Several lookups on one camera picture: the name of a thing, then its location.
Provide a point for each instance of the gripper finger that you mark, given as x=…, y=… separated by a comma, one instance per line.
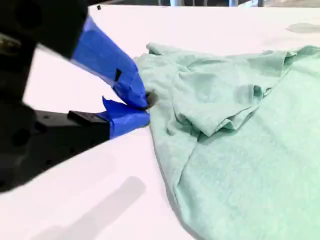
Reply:
x=125, y=120
x=105, y=57

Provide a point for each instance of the pale green T-shirt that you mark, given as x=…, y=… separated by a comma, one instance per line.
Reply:
x=237, y=150

